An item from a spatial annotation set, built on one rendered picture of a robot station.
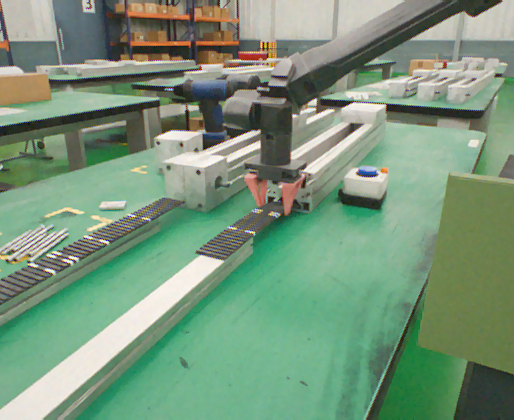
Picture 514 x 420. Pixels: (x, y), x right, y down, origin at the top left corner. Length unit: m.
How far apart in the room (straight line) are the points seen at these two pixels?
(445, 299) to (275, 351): 0.19
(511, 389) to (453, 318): 0.11
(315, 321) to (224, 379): 0.14
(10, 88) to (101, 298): 2.25
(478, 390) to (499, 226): 0.21
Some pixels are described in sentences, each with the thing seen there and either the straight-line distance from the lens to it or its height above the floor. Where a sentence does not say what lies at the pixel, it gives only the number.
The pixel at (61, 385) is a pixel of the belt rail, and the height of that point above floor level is 0.81.
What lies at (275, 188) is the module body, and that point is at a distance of 0.86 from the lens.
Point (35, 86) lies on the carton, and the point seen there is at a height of 0.86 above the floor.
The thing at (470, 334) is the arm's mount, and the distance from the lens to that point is 0.51.
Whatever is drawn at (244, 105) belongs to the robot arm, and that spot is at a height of 1.00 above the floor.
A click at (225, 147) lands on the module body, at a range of 1.03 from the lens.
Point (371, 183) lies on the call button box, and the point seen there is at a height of 0.83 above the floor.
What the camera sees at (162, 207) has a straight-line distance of 0.80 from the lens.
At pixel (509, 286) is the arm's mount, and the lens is 0.48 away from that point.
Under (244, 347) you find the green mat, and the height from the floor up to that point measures 0.78.
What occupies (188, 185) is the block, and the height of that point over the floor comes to 0.83.
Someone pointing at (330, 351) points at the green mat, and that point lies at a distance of 0.50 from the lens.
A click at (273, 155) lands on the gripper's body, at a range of 0.74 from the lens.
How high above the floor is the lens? 1.10
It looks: 22 degrees down
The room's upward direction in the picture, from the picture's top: straight up
